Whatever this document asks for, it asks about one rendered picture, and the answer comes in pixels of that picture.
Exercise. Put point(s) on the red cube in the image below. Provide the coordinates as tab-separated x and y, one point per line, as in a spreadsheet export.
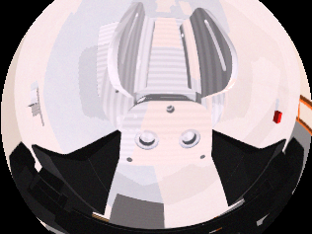
277	117

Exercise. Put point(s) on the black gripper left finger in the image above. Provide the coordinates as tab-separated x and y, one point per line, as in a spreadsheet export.
88	171

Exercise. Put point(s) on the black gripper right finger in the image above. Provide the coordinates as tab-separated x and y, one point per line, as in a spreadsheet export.
240	165

